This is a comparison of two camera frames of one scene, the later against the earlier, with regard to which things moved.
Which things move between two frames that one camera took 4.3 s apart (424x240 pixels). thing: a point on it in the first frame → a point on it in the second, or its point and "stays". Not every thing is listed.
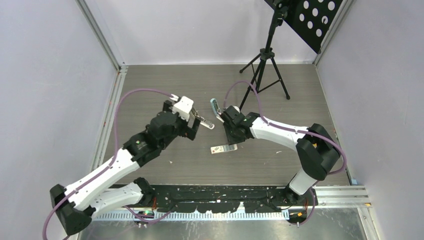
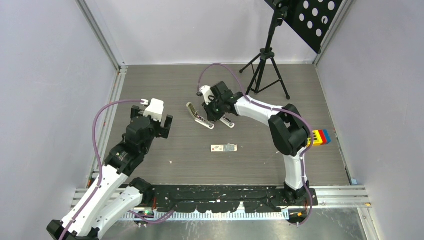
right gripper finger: x=232 y=137 → x=213 y=114
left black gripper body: x=181 y=127 → x=155 y=128
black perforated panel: x=311 y=19 stays
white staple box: x=217 y=149 stays
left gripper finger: x=191 y=132 → x=165 y=130
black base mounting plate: x=168 y=198 stays
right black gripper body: x=232 y=128 → x=216 y=104
